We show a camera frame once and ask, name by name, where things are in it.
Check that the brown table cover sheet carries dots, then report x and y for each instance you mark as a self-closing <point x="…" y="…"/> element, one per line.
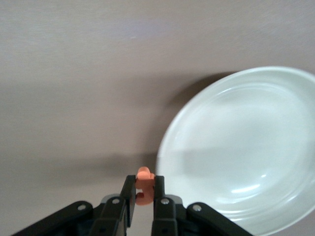
<point x="73" y="73"/>

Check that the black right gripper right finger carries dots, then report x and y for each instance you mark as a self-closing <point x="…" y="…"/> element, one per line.
<point x="169" y="216"/>

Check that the beige brown plate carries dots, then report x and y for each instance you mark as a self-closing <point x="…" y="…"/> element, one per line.
<point x="246" y="147"/>

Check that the orange letter f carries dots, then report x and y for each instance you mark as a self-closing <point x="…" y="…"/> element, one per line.
<point x="145" y="183"/>

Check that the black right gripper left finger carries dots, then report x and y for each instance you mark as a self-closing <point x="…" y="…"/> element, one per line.
<point x="110" y="216"/>

